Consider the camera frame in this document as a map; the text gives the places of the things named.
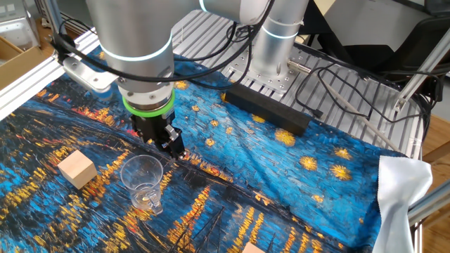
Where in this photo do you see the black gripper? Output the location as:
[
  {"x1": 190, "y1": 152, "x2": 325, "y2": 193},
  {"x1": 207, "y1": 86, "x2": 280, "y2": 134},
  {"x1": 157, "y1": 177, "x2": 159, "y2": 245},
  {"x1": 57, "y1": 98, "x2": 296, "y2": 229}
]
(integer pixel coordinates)
[{"x1": 130, "y1": 110, "x2": 187, "y2": 161}]

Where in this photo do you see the clear plastic measuring cup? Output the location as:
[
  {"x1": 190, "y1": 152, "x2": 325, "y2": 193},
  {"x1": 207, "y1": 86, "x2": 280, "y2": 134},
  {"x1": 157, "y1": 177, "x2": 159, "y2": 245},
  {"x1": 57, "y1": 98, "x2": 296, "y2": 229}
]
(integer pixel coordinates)
[{"x1": 120, "y1": 154, "x2": 165, "y2": 216}]

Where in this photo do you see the starry night painting cloth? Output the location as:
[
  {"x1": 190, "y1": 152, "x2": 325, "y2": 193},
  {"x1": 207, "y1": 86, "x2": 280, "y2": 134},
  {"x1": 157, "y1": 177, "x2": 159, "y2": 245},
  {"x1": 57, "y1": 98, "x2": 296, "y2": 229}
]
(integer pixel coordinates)
[{"x1": 0, "y1": 45, "x2": 409, "y2": 253}]

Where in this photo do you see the black foam block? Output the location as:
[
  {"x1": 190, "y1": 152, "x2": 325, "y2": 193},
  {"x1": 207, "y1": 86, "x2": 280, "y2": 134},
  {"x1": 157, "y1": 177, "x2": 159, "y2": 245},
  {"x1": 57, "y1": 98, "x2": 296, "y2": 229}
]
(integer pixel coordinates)
[{"x1": 224, "y1": 83, "x2": 312, "y2": 138}]

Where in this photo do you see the brown cardboard box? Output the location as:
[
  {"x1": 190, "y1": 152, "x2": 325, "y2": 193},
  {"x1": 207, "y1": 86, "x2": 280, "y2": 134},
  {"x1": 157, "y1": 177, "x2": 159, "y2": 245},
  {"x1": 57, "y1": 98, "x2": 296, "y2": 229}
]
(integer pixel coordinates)
[{"x1": 0, "y1": 34, "x2": 47, "y2": 91}]

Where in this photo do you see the metal connector plug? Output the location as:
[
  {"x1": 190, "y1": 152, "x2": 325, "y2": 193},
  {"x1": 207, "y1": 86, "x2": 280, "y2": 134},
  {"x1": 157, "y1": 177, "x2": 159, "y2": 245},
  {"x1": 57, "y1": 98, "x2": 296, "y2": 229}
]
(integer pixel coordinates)
[{"x1": 286, "y1": 58, "x2": 313, "y2": 74}]

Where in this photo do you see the silver metal case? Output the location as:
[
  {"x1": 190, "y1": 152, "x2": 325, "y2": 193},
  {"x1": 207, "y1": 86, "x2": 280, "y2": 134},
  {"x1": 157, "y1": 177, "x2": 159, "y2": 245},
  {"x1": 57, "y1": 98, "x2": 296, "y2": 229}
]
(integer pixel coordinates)
[{"x1": 0, "y1": 0, "x2": 41, "y2": 53}]

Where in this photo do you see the white thin rod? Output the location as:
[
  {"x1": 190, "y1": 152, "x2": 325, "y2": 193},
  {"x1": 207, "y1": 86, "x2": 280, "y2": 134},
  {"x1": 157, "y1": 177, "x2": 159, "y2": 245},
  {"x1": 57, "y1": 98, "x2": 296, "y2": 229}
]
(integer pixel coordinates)
[{"x1": 318, "y1": 79, "x2": 402, "y2": 153}]

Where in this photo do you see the black equipment housing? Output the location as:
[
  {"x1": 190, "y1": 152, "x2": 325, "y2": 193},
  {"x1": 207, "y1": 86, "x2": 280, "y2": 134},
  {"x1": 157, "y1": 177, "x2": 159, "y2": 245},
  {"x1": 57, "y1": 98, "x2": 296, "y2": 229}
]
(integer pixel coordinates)
[{"x1": 304, "y1": 0, "x2": 450, "y2": 77}]

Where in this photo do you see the white panel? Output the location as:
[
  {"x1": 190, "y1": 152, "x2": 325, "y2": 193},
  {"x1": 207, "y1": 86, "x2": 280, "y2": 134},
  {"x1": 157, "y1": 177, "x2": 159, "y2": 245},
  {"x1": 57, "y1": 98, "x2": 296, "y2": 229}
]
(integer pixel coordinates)
[{"x1": 322, "y1": 0, "x2": 436, "y2": 47}]

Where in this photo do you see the white cloth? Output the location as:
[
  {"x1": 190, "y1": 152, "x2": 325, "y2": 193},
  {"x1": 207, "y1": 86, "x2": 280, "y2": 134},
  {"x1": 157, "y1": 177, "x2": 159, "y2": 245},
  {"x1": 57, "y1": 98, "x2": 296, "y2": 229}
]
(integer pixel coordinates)
[{"x1": 371, "y1": 155, "x2": 434, "y2": 253}]

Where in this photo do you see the green flange ring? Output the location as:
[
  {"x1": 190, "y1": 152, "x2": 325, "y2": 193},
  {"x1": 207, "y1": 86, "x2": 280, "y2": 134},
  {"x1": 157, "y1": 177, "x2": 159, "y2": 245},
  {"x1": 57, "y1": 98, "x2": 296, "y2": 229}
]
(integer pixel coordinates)
[{"x1": 122, "y1": 89, "x2": 176, "y2": 119}]

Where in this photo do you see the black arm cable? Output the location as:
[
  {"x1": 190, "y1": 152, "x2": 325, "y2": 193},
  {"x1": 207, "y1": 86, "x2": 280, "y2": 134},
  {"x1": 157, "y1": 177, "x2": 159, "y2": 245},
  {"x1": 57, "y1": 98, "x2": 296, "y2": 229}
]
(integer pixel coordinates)
[{"x1": 51, "y1": 0, "x2": 278, "y2": 84}]

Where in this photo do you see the aluminium bracket plate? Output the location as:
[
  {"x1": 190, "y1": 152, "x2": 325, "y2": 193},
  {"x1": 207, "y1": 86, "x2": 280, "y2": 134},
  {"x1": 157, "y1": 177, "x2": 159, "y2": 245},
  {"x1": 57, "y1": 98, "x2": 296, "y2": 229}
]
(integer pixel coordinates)
[{"x1": 62, "y1": 56, "x2": 120, "y2": 94}]

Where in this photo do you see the looped black cable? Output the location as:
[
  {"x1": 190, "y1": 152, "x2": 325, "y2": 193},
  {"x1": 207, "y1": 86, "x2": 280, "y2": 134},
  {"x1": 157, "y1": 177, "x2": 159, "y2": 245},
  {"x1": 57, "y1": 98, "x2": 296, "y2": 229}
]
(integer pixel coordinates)
[{"x1": 175, "y1": 20, "x2": 255, "y2": 91}]

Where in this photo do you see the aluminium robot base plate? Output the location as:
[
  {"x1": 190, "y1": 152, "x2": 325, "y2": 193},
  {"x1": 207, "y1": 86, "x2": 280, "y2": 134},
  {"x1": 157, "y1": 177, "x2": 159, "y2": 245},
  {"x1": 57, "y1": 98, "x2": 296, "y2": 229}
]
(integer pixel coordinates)
[{"x1": 221, "y1": 45, "x2": 313, "y2": 96}]

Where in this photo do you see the aluminium frame post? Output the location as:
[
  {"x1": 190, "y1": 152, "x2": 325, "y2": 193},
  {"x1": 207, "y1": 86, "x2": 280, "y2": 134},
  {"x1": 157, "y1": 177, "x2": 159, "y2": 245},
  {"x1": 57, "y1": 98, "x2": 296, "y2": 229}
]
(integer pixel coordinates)
[
  {"x1": 406, "y1": 178, "x2": 450, "y2": 228},
  {"x1": 392, "y1": 27, "x2": 450, "y2": 114},
  {"x1": 43, "y1": 0, "x2": 68, "y2": 40}
]

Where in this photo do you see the thin black cable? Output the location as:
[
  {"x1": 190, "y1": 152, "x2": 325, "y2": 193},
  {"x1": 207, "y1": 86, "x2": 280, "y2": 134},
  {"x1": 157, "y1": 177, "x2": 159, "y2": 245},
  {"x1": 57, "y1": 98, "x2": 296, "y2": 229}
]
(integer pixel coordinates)
[{"x1": 294, "y1": 63, "x2": 434, "y2": 124}]

